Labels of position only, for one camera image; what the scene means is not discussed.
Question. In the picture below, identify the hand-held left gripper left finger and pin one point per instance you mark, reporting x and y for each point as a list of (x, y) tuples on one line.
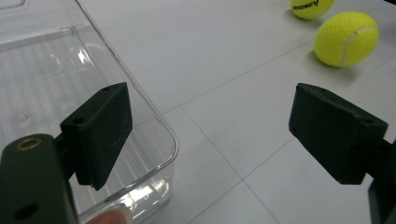
[(99, 133)]

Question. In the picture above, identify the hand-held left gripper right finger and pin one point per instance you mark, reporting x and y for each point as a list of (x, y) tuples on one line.
[(336, 137)]

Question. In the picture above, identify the clear plastic container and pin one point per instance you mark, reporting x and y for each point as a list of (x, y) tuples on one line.
[(46, 77)]

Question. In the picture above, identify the yellow tennis ball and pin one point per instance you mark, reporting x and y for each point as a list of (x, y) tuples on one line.
[(311, 7), (346, 39)]

